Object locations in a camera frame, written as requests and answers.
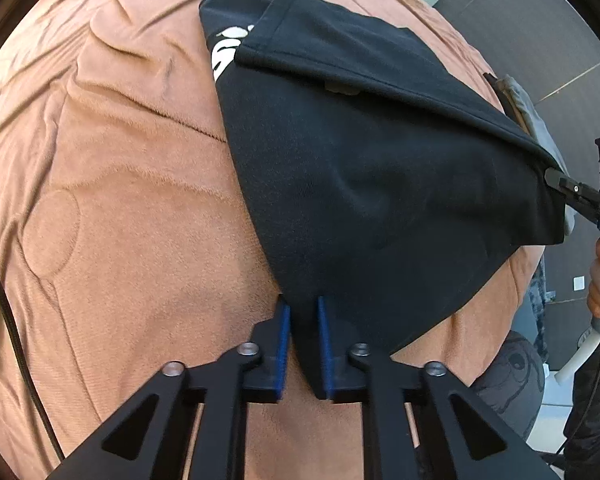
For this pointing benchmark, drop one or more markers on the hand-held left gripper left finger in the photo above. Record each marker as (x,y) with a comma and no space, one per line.
(281,345)

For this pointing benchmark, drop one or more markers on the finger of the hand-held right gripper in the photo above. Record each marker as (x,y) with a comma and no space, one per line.
(572,191)

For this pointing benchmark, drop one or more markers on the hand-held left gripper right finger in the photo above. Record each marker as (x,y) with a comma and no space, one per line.
(324,350)

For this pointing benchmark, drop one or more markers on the black printed T-shirt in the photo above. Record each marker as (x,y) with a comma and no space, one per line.
(380,160)

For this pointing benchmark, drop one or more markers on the grey cloth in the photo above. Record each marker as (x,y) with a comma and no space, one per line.
(542,120)

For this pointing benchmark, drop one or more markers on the person's printed grey pants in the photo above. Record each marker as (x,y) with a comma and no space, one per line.
(510,375)

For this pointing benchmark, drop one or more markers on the person's dark top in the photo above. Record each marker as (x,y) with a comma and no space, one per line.
(597,420)

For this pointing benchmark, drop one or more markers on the white wall socket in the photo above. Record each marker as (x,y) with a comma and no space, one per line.
(581,283)

